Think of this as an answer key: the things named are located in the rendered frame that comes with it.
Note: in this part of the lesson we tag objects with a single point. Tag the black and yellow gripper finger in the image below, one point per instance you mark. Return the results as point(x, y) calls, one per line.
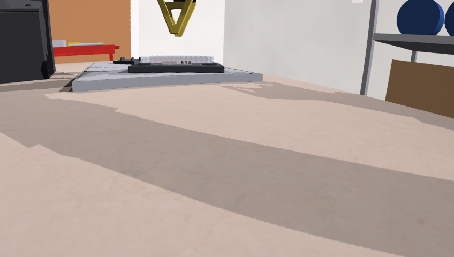
point(179, 5)
point(174, 29)

